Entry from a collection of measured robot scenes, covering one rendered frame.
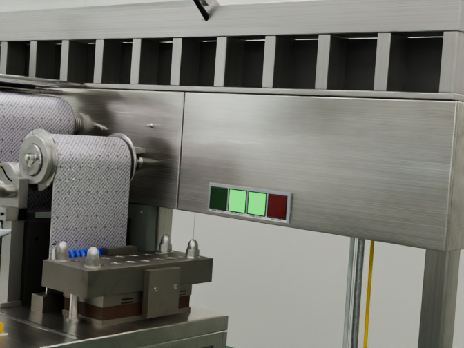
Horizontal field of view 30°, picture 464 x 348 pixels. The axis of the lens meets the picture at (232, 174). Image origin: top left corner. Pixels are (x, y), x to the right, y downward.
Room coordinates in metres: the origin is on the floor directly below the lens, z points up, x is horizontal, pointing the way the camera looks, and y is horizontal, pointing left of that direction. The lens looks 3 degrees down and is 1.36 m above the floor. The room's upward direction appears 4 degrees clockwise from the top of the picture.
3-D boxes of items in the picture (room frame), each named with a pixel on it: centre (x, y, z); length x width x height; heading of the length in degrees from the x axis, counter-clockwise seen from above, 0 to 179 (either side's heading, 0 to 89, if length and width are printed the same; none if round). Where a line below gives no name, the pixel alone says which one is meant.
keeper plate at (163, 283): (2.00, 0.14, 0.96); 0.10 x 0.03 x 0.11; 139
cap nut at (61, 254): (1.95, 0.37, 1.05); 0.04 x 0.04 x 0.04
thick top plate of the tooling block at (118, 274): (2.05, 0.22, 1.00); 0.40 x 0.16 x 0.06; 139
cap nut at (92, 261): (1.90, 0.29, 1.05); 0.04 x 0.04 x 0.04
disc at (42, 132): (2.05, 0.46, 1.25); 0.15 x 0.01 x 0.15; 49
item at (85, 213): (2.10, 0.34, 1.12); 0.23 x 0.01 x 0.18; 139
